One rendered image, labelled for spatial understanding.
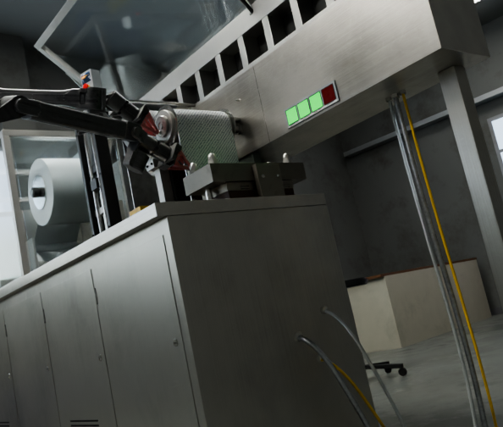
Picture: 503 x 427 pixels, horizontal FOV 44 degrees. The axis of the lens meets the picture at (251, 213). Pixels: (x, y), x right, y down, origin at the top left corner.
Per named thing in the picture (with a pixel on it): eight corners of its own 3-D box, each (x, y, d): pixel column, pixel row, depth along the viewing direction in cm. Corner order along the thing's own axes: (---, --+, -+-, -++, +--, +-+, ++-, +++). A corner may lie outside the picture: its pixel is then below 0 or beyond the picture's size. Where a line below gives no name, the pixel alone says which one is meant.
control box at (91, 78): (80, 95, 268) (76, 74, 269) (92, 97, 273) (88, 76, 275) (91, 89, 264) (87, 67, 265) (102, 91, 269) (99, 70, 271)
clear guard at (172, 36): (41, 46, 296) (41, 45, 297) (125, 113, 315) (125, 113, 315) (146, -94, 217) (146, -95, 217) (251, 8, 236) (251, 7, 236)
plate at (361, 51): (39, 268, 403) (32, 223, 408) (80, 263, 421) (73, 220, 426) (437, 47, 169) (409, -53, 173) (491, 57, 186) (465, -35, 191)
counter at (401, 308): (492, 316, 729) (476, 257, 741) (399, 348, 580) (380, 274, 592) (440, 324, 775) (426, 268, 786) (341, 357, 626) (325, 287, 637)
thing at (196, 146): (187, 184, 211) (177, 131, 214) (242, 182, 226) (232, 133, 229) (188, 183, 211) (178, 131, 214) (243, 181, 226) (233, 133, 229)
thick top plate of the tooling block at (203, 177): (185, 196, 205) (182, 178, 206) (278, 191, 230) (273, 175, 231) (212, 181, 192) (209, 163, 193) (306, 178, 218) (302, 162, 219)
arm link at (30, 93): (-31, 111, 207) (-30, 77, 206) (-21, 113, 213) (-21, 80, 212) (97, 115, 204) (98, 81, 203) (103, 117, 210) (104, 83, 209)
